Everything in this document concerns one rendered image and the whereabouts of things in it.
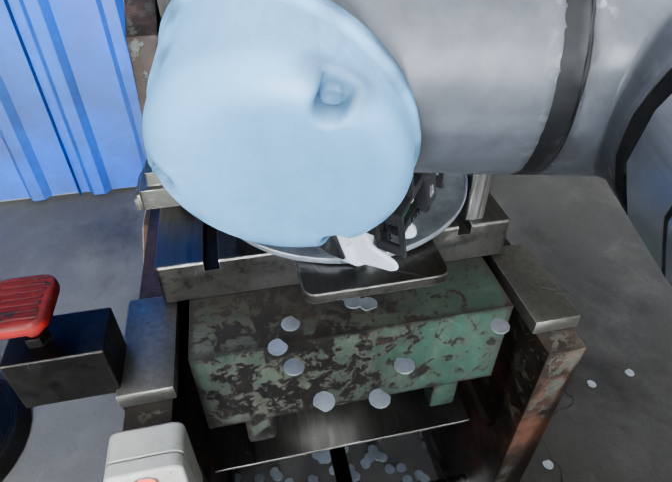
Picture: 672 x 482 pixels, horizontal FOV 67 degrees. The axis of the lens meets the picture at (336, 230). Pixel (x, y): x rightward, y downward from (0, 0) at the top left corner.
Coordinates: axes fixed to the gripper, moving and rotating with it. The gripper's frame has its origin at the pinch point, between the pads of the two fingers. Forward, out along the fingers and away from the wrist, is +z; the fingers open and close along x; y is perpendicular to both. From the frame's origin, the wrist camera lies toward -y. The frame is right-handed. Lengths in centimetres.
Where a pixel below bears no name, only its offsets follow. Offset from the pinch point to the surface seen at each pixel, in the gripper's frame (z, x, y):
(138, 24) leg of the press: 3, 25, -54
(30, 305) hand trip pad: -2.5, -18.8, -23.9
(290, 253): -0.1, -3.0, -5.5
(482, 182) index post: 10.3, 19.8, 5.5
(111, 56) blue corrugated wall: 50, 57, -128
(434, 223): 3.7, 7.8, 4.4
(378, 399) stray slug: 12.7, -8.8, 5.4
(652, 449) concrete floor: 93, 26, 49
